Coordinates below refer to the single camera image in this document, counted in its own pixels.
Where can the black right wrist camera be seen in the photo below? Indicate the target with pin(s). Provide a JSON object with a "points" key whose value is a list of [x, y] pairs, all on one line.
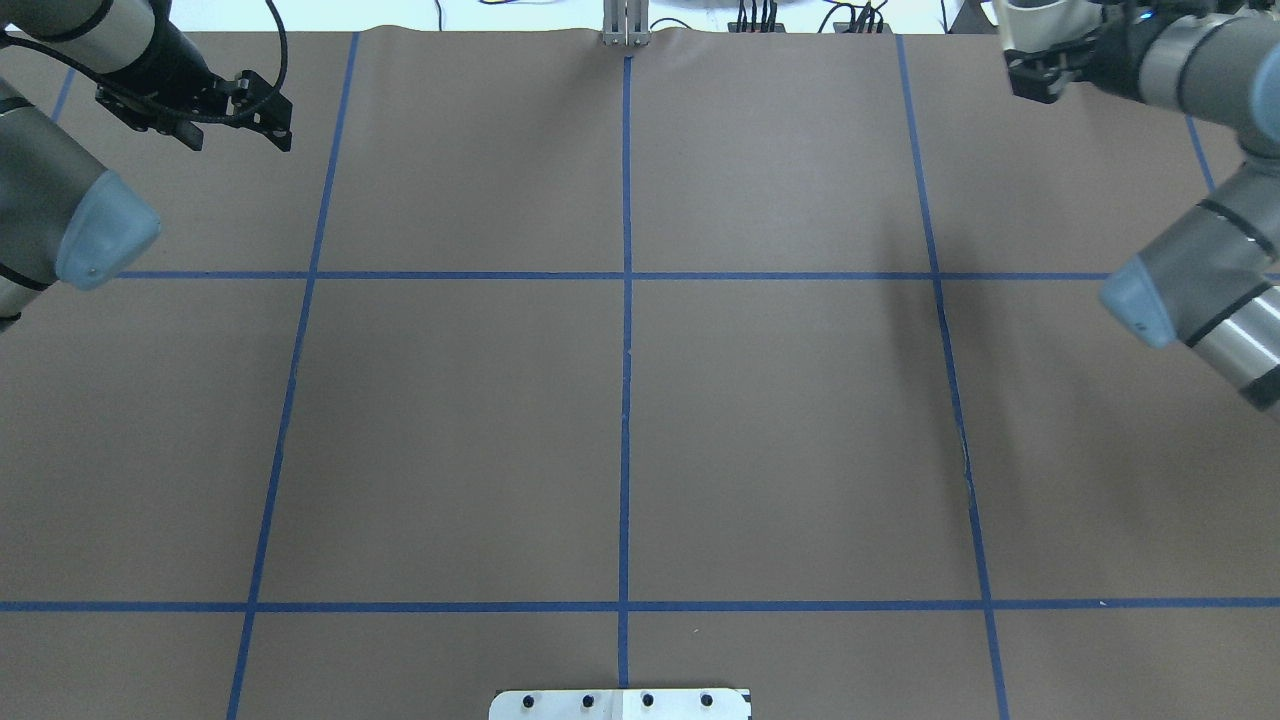
{"points": [[1042, 76]]}

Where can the far black cable hub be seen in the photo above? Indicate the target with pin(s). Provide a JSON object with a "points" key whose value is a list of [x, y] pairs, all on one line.
{"points": [[865, 18]]}

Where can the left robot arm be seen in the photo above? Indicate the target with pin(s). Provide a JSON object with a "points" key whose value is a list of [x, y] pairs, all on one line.
{"points": [[67, 217]]}

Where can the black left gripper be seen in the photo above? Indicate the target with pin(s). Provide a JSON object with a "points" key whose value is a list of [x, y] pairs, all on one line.
{"points": [[182, 49]]}

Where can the aluminium frame post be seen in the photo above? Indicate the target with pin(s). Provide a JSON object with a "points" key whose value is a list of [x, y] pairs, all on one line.
{"points": [[625, 23]]}

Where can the white camera mast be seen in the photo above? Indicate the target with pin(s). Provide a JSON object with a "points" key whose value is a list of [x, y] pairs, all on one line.
{"points": [[619, 703]]}

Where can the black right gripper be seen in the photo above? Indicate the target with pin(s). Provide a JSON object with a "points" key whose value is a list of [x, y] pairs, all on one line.
{"points": [[1113, 52]]}

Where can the near black cable hub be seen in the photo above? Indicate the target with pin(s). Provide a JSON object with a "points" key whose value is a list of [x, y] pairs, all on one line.
{"points": [[756, 17]]}

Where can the black cable hub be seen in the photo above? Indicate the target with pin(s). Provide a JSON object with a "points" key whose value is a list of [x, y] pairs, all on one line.
{"points": [[865, 18], [756, 17]]}

